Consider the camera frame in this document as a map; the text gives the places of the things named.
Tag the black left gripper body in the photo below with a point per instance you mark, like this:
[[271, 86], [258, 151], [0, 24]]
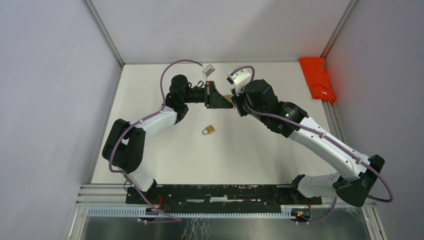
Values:
[[208, 94]]

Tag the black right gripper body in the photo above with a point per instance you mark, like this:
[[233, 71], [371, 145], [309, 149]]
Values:
[[241, 103]]

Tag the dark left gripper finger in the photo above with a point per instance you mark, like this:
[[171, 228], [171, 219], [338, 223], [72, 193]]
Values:
[[220, 91], [221, 104]]

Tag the large brass padlock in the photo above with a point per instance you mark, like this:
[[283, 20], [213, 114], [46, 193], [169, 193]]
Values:
[[229, 98]]

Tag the small brass padlock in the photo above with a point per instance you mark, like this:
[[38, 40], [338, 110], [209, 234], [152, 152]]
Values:
[[208, 130]]

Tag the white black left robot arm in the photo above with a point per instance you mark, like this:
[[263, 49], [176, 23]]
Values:
[[125, 144]]

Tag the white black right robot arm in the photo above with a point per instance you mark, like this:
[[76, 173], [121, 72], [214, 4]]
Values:
[[356, 173]]

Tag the orange folded cloth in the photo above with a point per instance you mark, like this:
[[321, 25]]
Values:
[[317, 79]]

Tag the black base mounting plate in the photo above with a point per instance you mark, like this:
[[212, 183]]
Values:
[[220, 199]]

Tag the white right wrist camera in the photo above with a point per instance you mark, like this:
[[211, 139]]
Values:
[[238, 80]]

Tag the aluminium corner frame post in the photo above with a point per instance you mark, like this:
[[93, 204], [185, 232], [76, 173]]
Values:
[[352, 4]]

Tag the aluminium front frame rail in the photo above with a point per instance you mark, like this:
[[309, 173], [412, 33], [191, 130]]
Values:
[[101, 213]]

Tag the left aluminium corner post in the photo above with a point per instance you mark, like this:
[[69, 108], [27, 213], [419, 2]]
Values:
[[104, 31]]

